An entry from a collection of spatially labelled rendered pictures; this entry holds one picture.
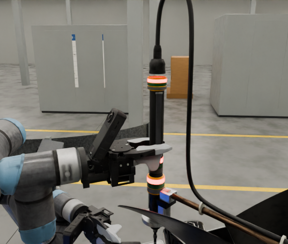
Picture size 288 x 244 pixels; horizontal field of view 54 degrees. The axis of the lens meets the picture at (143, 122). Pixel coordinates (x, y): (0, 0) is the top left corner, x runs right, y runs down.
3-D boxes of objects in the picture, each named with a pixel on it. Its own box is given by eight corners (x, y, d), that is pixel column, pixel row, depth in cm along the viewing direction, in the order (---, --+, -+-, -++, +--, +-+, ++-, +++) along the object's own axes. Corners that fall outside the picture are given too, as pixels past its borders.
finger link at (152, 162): (171, 165, 68) (133, 169, 66) (171, 142, 66) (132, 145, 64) (175, 171, 65) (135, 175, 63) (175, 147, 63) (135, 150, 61)
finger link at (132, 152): (151, 151, 66) (114, 154, 64) (151, 144, 65) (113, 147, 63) (157, 159, 61) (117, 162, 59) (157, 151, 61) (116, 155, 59)
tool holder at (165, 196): (180, 222, 72) (182, 187, 69) (162, 235, 67) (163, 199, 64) (154, 208, 78) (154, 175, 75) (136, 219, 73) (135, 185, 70)
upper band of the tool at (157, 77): (170, 89, 63) (170, 76, 62) (158, 92, 60) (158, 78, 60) (156, 87, 66) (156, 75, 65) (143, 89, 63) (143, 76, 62)
